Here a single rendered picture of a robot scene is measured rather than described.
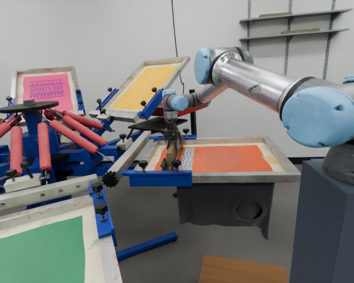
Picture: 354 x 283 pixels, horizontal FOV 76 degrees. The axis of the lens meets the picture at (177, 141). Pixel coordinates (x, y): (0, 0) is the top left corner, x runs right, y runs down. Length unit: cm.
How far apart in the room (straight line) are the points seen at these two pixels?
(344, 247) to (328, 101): 35
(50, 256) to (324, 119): 81
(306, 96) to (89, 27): 335
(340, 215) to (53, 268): 75
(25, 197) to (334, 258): 103
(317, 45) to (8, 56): 424
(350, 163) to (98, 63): 330
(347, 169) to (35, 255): 89
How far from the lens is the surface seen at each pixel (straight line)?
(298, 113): 51
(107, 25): 354
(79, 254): 83
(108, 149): 142
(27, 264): 88
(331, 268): 72
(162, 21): 334
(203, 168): 122
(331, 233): 68
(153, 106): 180
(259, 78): 62
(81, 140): 142
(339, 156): 65
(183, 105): 112
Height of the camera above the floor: 148
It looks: 18 degrees down
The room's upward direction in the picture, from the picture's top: 4 degrees counter-clockwise
